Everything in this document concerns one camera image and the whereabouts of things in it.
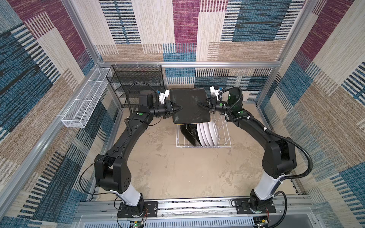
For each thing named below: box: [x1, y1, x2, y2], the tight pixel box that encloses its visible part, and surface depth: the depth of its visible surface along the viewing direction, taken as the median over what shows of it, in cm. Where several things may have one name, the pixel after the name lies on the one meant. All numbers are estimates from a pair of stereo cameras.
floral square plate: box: [180, 123, 202, 147], surface depth 86 cm
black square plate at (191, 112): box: [170, 87, 211, 125], surface depth 76 cm
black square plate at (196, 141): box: [192, 123, 203, 147], surface depth 87 cm
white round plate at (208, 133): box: [202, 122, 214, 146], surface depth 87 cm
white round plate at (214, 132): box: [208, 121, 219, 146], surface depth 89 cm
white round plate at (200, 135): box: [196, 123, 207, 147], surface depth 87 cm
